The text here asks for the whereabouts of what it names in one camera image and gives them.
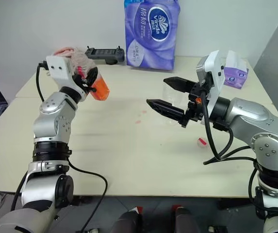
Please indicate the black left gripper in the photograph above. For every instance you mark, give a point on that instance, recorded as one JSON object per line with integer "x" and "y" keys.
{"x": 81, "y": 82}

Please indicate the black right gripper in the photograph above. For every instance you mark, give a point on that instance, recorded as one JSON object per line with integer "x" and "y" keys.
{"x": 194, "y": 106}

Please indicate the bottle with orange liquid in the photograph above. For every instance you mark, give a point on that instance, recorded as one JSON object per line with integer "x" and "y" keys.
{"x": 102, "y": 91}

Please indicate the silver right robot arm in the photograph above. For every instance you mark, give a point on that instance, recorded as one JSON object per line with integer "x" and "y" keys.
{"x": 250, "y": 116}

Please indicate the clear wine glass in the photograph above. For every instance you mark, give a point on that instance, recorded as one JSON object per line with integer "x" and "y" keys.
{"x": 170, "y": 95}

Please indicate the grey handheld controller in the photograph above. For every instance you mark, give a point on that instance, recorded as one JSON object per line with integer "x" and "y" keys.
{"x": 107, "y": 54}

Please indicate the pink folded towel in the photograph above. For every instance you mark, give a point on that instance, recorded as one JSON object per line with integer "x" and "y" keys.
{"x": 64, "y": 51}

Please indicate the large purple Vinda tissue pack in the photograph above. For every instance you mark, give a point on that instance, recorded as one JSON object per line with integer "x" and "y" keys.
{"x": 153, "y": 36}

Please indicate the small purple tissue box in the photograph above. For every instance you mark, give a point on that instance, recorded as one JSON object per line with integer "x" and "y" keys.
{"x": 235, "y": 77}

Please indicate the dark rounded shape red tip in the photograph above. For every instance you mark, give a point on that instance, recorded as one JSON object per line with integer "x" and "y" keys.
{"x": 127, "y": 221}
{"x": 184, "y": 219}

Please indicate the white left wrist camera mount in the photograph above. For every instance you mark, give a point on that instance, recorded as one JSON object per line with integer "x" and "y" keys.
{"x": 58, "y": 70}

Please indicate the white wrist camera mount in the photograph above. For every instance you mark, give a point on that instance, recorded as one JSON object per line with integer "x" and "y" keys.
{"x": 58, "y": 70}
{"x": 216, "y": 80}

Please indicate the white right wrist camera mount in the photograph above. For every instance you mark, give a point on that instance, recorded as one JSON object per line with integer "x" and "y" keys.
{"x": 216, "y": 80}

